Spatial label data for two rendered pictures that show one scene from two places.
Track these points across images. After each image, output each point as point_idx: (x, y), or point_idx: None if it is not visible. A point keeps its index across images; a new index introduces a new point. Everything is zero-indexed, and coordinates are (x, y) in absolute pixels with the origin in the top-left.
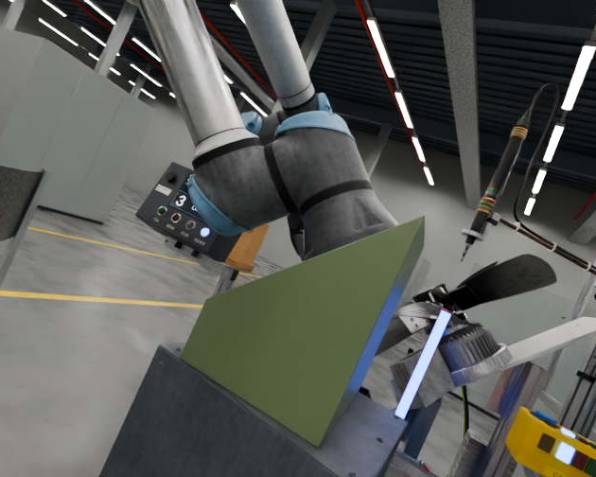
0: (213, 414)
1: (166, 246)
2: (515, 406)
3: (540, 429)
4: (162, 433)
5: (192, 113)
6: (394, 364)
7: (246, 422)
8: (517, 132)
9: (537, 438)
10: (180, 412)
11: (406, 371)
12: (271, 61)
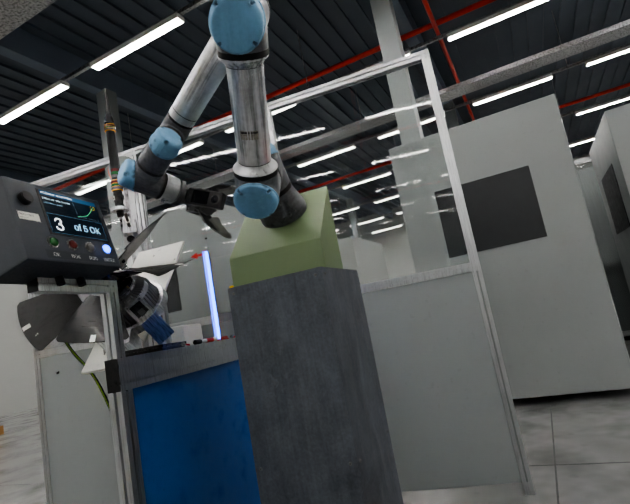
0: (338, 277)
1: (42, 290)
2: (163, 317)
3: None
4: (335, 298)
5: (267, 146)
6: (146, 319)
7: (342, 272)
8: (112, 128)
9: None
10: (334, 285)
11: (158, 316)
12: (208, 98)
